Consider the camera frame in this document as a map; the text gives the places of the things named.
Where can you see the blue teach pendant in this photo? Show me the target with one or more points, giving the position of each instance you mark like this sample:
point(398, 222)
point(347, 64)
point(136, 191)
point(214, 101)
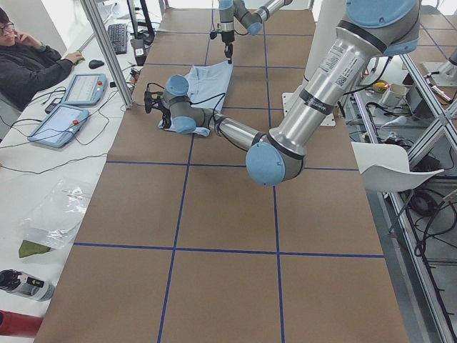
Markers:
point(60, 126)
point(85, 89)

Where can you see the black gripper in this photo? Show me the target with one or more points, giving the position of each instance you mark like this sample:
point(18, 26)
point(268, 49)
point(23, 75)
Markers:
point(227, 36)
point(165, 111)

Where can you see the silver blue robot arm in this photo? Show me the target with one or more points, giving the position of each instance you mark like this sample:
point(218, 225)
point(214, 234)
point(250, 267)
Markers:
point(367, 29)
point(230, 10)

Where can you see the black grey device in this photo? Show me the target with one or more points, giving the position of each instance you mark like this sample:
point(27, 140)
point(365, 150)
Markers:
point(25, 285)

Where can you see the grey aluminium frame post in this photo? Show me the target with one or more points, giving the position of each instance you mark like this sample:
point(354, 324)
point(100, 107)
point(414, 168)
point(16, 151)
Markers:
point(99, 29)

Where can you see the lower blue teach pendant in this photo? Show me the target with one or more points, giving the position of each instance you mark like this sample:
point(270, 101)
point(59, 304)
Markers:
point(60, 126)

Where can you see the black computer mouse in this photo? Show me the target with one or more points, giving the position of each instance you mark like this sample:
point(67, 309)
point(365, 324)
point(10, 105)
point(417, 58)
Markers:
point(94, 64)

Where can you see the light blue button-up shirt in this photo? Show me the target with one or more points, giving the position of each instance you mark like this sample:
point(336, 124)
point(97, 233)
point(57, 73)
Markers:
point(193, 98)

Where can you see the white square cup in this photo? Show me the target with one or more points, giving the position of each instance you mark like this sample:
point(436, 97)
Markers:
point(393, 95)

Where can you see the white moulded chair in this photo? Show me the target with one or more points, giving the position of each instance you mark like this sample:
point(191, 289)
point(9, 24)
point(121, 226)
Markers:
point(385, 168)

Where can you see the upper blue teach pendant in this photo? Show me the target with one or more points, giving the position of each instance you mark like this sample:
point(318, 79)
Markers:
point(85, 89)

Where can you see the seated person in black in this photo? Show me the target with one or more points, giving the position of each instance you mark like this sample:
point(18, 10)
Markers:
point(28, 66)

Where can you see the black keyboard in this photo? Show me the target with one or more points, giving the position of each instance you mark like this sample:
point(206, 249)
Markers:
point(118, 35)

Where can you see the clear plastic bag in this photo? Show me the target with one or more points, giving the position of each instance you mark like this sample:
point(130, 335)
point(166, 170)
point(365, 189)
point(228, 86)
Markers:
point(55, 221)

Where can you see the green cloth piece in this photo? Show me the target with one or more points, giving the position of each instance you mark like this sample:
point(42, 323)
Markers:
point(28, 249)

